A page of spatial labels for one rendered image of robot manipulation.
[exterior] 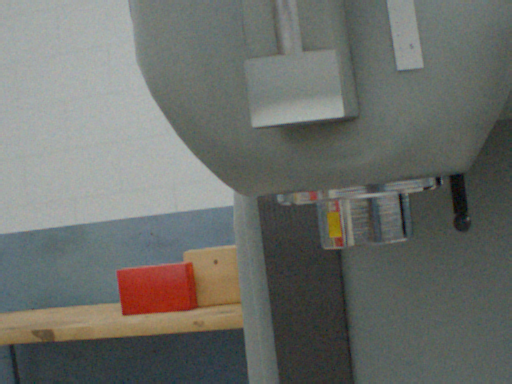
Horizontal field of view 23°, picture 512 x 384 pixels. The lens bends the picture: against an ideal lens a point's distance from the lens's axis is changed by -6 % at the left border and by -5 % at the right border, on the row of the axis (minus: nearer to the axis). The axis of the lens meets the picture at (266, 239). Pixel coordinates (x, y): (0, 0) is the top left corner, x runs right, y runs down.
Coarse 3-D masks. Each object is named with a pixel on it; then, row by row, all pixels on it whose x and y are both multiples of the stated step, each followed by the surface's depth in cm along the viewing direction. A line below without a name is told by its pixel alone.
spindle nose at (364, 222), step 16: (320, 208) 66; (336, 208) 65; (352, 208) 65; (368, 208) 65; (384, 208) 65; (400, 208) 65; (320, 224) 67; (352, 224) 65; (368, 224) 65; (384, 224) 65; (400, 224) 65; (336, 240) 65; (352, 240) 65; (368, 240) 65; (384, 240) 65; (400, 240) 65
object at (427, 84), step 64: (128, 0) 65; (192, 0) 59; (384, 0) 57; (448, 0) 57; (192, 64) 59; (384, 64) 57; (448, 64) 57; (192, 128) 61; (320, 128) 58; (384, 128) 58; (448, 128) 59; (256, 192) 62
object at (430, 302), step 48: (432, 192) 103; (480, 192) 102; (240, 240) 110; (288, 240) 106; (432, 240) 103; (480, 240) 103; (240, 288) 112; (288, 288) 106; (336, 288) 105; (384, 288) 105; (432, 288) 104; (480, 288) 103; (288, 336) 106; (336, 336) 105; (384, 336) 105; (432, 336) 104; (480, 336) 103
